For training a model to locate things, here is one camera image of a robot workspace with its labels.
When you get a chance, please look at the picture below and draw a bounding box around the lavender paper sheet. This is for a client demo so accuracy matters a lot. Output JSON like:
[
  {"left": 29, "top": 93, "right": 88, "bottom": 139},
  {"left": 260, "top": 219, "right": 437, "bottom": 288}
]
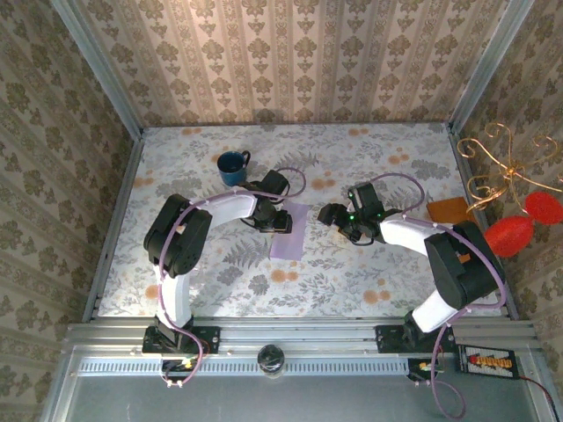
[{"left": 268, "top": 201, "right": 310, "bottom": 261}]

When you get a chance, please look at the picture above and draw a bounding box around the dark blue mug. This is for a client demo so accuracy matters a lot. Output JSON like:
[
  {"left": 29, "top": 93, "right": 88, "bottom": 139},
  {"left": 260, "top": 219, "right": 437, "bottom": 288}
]
[{"left": 216, "top": 149, "right": 252, "bottom": 187}]

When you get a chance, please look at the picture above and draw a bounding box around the brown wooden board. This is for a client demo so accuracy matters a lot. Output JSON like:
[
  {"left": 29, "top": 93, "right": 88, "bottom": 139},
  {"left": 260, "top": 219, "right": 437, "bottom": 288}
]
[{"left": 425, "top": 196, "right": 480, "bottom": 226}]

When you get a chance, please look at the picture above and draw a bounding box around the black round knob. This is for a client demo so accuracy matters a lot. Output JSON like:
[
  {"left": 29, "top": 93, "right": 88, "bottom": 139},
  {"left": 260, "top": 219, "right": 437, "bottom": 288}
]
[{"left": 257, "top": 344, "right": 286, "bottom": 379}]

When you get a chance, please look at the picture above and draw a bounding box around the large red egg ornament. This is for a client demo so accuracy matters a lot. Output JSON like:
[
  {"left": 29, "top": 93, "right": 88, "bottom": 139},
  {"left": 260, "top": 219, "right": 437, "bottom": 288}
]
[{"left": 483, "top": 215, "right": 536, "bottom": 258}]

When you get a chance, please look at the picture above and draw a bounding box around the small black circuit board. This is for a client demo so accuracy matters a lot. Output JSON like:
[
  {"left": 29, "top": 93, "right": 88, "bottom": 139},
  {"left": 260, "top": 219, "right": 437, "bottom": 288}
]
[
  {"left": 406, "top": 358, "right": 445, "bottom": 382},
  {"left": 160, "top": 358, "right": 199, "bottom": 382}
]

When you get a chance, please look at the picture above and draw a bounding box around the small red egg ornament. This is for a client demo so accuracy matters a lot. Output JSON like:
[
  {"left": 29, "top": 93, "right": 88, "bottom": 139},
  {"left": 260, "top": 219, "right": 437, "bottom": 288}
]
[{"left": 524, "top": 191, "right": 563, "bottom": 226}]

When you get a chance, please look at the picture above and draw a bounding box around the black power distribution board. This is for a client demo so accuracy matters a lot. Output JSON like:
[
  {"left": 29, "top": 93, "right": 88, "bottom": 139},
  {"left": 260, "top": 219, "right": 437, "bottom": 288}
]
[{"left": 457, "top": 344, "right": 518, "bottom": 380}]

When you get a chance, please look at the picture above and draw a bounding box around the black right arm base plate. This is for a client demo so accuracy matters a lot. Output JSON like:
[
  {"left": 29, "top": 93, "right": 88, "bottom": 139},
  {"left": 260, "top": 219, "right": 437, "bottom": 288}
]
[{"left": 376, "top": 324, "right": 457, "bottom": 354}]

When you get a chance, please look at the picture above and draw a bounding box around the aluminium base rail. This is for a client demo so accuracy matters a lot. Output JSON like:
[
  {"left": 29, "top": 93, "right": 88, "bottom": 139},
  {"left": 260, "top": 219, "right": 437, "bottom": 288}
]
[{"left": 65, "top": 320, "right": 540, "bottom": 355}]

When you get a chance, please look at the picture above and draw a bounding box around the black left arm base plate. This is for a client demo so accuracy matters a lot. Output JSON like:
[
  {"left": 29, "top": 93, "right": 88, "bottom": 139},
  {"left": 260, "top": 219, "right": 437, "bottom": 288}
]
[{"left": 141, "top": 324, "right": 221, "bottom": 355}]

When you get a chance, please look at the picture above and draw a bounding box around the grey slotted cable duct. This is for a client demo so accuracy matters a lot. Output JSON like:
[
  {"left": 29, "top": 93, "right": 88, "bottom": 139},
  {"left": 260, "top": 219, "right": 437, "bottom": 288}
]
[{"left": 77, "top": 356, "right": 410, "bottom": 377}]

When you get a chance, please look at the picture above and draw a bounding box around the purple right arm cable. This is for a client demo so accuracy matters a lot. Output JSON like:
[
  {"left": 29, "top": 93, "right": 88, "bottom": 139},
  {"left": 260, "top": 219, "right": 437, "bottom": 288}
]
[{"left": 369, "top": 172, "right": 511, "bottom": 419}]

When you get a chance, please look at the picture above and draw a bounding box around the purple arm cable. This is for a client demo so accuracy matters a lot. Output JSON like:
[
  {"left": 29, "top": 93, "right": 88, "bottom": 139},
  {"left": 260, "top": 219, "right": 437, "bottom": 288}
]
[
  {"left": 369, "top": 172, "right": 511, "bottom": 419},
  {"left": 157, "top": 166, "right": 307, "bottom": 390}
]

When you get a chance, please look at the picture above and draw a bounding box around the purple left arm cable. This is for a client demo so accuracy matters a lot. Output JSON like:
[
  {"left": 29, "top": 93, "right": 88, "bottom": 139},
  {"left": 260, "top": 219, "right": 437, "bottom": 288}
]
[{"left": 157, "top": 166, "right": 307, "bottom": 390}]

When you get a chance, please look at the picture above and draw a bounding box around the gold wire ornament stand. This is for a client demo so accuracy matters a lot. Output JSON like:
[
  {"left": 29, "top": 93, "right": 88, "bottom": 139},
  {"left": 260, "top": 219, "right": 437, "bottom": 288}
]
[{"left": 456, "top": 121, "right": 563, "bottom": 232}]

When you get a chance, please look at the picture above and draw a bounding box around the aluminium frame side rail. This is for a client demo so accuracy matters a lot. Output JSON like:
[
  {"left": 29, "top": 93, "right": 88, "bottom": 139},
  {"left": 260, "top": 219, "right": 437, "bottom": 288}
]
[
  {"left": 446, "top": 122, "right": 521, "bottom": 321},
  {"left": 82, "top": 131, "right": 144, "bottom": 323}
]

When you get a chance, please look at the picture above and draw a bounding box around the aluminium frame post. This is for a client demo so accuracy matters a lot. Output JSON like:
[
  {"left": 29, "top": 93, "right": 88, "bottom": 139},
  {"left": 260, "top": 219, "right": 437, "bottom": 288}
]
[
  {"left": 50, "top": 0, "right": 144, "bottom": 138},
  {"left": 448, "top": 0, "right": 536, "bottom": 133}
]

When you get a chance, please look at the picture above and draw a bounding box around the red black wire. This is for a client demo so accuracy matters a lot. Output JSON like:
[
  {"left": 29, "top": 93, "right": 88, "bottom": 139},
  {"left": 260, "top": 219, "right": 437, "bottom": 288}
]
[{"left": 514, "top": 375, "right": 563, "bottom": 414}]

